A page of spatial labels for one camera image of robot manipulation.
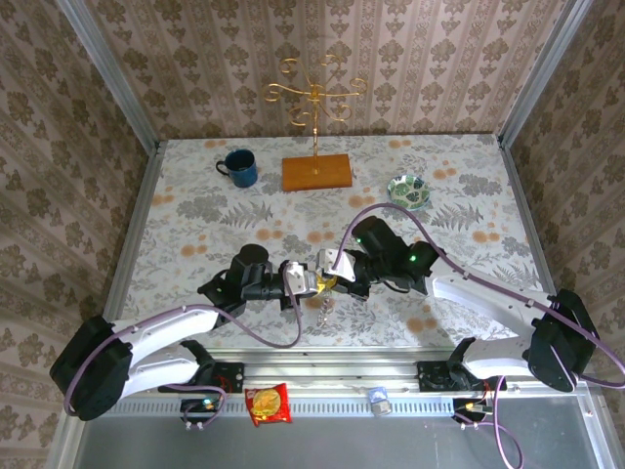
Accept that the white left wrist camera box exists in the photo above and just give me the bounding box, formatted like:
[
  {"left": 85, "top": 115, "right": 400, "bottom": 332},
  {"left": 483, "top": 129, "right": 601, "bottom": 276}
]
[{"left": 284, "top": 261, "right": 318, "bottom": 297}]

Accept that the small black circuit board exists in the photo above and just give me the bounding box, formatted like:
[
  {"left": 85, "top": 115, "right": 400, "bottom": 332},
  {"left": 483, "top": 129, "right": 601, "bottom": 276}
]
[
  {"left": 180, "top": 398, "right": 219, "bottom": 424},
  {"left": 452, "top": 398, "right": 492, "bottom": 424}
]

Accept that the green leaf pattern bowl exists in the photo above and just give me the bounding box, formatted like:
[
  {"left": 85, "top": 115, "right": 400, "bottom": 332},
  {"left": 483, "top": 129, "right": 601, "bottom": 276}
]
[{"left": 387, "top": 174, "right": 432, "bottom": 212}]

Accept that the red snack packet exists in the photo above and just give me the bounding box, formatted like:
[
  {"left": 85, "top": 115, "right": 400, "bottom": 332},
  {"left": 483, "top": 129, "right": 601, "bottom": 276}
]
[{"left": 243, "top": 383, "right": 293, "bottom": 427}]

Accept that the slotted grey cable duct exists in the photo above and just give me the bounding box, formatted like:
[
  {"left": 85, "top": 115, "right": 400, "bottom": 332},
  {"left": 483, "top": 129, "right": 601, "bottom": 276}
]
[{"left": 111, "top": 396, "right": 460, "bottom": 417}]

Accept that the dark blue ceramic mug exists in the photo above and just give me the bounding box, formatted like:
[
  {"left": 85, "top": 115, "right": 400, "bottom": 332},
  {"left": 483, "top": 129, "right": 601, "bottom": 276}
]
[{"left": 215, "top": 149, "right": 259, "bottom": 189}]

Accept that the aluminium table side rail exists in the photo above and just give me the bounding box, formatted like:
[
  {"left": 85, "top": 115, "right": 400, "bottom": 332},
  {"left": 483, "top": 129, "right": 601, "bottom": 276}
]
[
  {"left": 100, "top": 141, "right": 167, "bottom": 338},
  {"left": 497, "top": 139, "right": 561, "bottom": 299}
]

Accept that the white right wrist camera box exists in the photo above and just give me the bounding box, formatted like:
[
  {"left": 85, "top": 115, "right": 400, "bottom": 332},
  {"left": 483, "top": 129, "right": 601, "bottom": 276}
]
[{"left": 315, "top": 247, "right": 356, "bottom": 283}]

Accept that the aluminium frame post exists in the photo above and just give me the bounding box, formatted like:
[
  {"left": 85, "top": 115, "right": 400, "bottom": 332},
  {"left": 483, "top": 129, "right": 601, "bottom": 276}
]
[
  {"left": 497, "top": 0, "right": 595, "bottom": 148},
  {"left": 56, "top": 0, "right": 162, "bottom": 152}
]

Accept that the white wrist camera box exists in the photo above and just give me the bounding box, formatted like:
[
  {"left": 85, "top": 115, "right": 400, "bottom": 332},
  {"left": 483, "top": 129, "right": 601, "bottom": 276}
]
[
  {"left": 284, "top": 261, "right": 318, "bottom": 297},
  {"left": 315, "top": 247, "right": 356, "bottom": 283}
]

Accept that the gold wire stand wooden base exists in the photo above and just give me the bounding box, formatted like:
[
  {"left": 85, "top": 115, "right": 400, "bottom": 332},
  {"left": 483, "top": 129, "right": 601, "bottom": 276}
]
[{"left": 263, "top": 54, "right": 368, "bottom": 192}]

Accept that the aluminium front mounting rail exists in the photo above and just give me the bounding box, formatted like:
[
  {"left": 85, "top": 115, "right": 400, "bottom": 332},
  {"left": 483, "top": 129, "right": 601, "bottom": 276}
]
[{"left": 204, "top": 347, "right": 489, "bottom": 393}]

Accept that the small blue white jar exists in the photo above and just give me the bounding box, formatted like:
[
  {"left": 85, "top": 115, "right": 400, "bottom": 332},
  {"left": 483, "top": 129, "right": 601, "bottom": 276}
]
[{"left": 366, "top": 386, "right": 392, "bottom": 417}]

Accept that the short purple cable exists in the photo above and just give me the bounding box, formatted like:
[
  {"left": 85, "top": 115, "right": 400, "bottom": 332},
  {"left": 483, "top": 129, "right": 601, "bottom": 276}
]
[
  {"left": 456, "top": 374, "right": 526, "bottom": 469},
  {"left": 158, "top": 384, "right": 229, "bottom": 425}
]

